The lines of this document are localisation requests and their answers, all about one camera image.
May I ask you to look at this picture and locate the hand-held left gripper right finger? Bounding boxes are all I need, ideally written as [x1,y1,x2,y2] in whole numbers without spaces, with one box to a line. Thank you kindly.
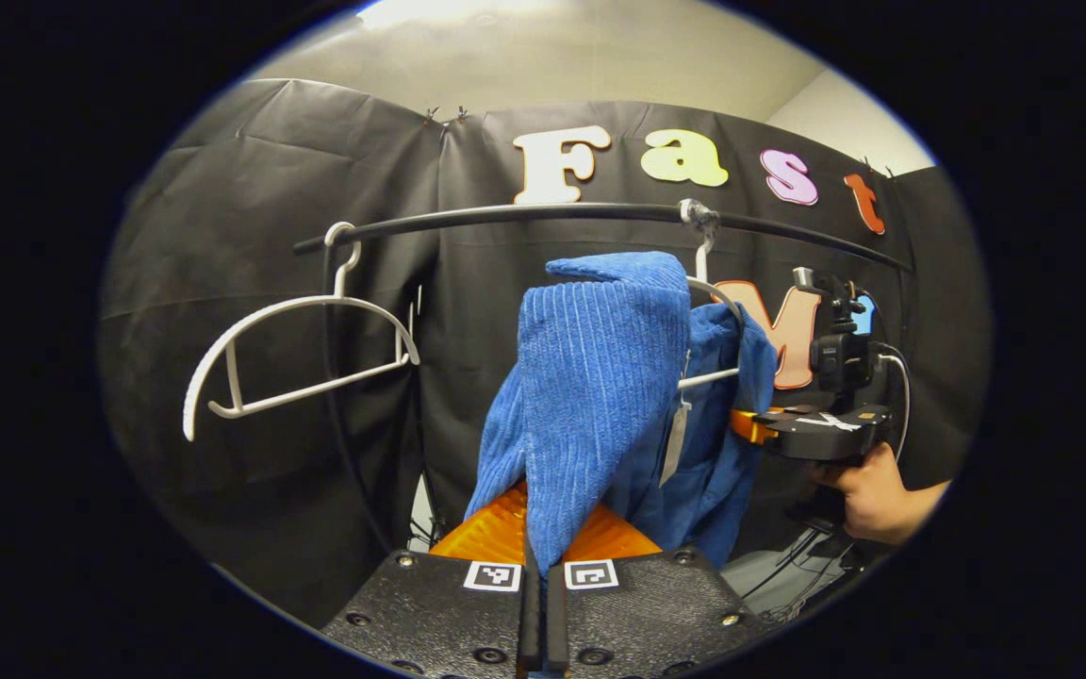
[545,500,775,679]

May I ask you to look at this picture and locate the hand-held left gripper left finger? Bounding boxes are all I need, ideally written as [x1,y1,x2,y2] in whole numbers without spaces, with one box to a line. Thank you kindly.
[321,479,544,679]

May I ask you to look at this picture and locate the white clothes hanger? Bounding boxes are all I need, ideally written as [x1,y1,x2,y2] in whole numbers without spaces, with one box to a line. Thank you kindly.
[680,198,747,392]

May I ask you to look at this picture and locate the blue corduroy jacket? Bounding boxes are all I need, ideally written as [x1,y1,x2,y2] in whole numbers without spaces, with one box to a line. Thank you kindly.
[465,250,778,578]

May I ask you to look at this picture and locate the black clothes rack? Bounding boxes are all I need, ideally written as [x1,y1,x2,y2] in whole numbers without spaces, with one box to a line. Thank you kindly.
[293,201,912,557]

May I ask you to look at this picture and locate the empty white hanger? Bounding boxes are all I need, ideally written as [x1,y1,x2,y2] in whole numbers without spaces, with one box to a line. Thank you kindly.
[183,222,421,442]

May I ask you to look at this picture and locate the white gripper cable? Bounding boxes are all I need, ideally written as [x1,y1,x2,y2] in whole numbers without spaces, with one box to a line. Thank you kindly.
[878,351,912,463]

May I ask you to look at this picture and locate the black floor cables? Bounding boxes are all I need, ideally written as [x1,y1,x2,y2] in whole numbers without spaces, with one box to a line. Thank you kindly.
[741,528,869,623]

